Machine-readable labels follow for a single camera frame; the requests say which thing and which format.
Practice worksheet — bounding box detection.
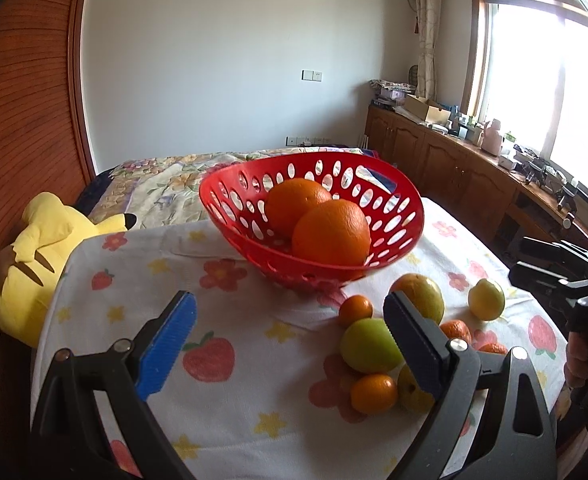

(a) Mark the wooden framed window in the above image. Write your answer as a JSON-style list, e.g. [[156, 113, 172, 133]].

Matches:
[[466, 0, 588, 196]]

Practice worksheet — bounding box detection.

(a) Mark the floral bed blanket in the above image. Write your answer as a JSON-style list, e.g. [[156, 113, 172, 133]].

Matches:
[[91, 146, 375, 233]]

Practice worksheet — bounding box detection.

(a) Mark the bumpy mandarin orange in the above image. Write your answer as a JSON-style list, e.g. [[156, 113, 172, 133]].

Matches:
[[440, 319, 473, 345]]

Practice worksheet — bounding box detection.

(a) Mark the yellow plush toy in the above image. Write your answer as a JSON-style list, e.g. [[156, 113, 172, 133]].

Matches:
[[0, 191, 139, 348]]

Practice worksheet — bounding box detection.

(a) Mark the wooden wardrobe door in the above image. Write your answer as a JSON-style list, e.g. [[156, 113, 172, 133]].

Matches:
[[0, 0, 97, 281]]

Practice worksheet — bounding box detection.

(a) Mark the white fruit-print cloth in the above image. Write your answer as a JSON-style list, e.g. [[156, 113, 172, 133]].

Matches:
[[30, 195, 569, 480]]

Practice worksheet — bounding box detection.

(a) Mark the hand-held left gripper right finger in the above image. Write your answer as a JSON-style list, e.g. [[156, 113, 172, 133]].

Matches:
[[383, 290, 559, 480]]

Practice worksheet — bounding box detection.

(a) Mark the green apple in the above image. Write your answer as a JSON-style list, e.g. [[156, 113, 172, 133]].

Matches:
[[340, 317, 405, 375]]

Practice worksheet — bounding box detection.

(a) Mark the yellow lemon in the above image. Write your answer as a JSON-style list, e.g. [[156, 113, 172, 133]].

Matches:
[[468, 278, 506, 322]]

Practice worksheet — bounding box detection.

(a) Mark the red perforated plastic basket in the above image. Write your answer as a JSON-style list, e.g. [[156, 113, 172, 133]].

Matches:
[[199, 151, 425, 286]]

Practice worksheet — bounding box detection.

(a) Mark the cardboard box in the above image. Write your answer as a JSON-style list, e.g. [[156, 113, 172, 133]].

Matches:
[[405, 94, 452, 126]]

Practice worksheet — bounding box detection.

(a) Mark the large yellow-orange citrus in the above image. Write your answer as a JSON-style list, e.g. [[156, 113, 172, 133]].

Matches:
[[390, 273, 445, 326]]

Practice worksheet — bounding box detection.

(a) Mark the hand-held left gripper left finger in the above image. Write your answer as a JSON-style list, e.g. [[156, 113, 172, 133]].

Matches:
[[30, 290, 197, 480]]

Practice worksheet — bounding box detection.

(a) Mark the wooden cabinet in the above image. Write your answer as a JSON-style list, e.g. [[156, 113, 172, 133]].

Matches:
[[364, 105, 588, 261]]

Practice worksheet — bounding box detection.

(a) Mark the large orange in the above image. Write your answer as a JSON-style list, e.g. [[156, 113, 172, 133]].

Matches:
[[265, 178, 333, 240], [292, 199, 373, 267]]

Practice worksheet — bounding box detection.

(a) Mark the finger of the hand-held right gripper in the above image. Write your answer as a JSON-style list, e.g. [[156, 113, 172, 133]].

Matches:
[[508, 260, 582, 311], [516, 235, 588, 281]]

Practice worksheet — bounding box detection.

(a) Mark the pink plastic bottle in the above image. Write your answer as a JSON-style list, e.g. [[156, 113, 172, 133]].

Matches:
[[481, 118, 504, 157]]

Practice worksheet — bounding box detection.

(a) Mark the patterned beige curtain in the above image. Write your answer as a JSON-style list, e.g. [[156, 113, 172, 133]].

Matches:
[[411, 0, 442, 103]]

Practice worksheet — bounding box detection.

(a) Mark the yellow-green round fruit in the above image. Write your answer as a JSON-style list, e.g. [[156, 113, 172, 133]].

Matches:
[[397, 364, 437, 415]]

